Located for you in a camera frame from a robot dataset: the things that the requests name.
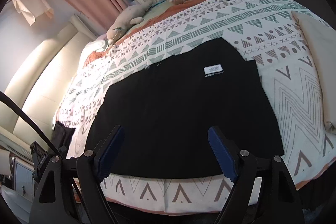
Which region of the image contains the black garment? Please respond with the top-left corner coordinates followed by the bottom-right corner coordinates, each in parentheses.
top-left (85, 38), bottom-right (284, 179)

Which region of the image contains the cream padded headboard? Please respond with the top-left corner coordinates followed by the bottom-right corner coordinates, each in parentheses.
top-left (1, 15), bottom-right (97, 163)

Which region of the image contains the beige folded cloth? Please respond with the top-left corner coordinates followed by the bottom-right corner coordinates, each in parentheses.
top-left (291, 11), bottom-right (336, 134)

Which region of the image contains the patterned white bed quilt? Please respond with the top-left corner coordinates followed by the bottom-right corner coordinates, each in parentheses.
top-left (56, 0), bottom-right (335, 214)

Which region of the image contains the grey plush toy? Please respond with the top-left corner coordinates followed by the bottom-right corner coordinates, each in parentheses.
top-left (106, 1), bottom-right (152, 45)

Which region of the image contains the white hanging cloth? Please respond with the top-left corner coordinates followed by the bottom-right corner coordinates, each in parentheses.
top-left (11, 0), bottom-right (54, 26)

